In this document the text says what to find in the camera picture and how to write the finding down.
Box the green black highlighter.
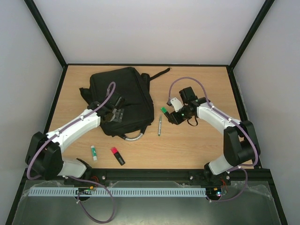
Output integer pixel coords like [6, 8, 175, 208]
[161, 107, 172, 123]

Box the black student backpack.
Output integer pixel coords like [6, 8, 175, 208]
[78, 67, 171, 143]

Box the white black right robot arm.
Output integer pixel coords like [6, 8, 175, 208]
[166, 87, 260, 184]

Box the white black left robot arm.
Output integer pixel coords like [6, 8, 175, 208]
[25, 93, 125, 180]

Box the green cap white marker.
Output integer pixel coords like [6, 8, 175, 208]
[157, 115, 162, 136]

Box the pink black highlighter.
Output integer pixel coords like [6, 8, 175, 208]
[111, 147, 125, 165]

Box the green white glue stick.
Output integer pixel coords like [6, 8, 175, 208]
[90, 145, 98, 161]

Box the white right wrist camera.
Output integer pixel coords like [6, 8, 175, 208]
[167, 97, 183, 112]

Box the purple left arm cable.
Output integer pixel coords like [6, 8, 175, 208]
[27, 81, 117, 223]

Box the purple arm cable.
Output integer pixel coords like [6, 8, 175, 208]
[27, 81, 117, 223]
[165, 76, 260, 203]

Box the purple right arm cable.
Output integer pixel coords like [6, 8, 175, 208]
[165, 76, 260, 203]

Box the black enclosure frame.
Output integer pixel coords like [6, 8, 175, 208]
[6, 0, 287, 225]

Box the light blue cable duct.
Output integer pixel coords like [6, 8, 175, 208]
[28, 187, 206, 197]

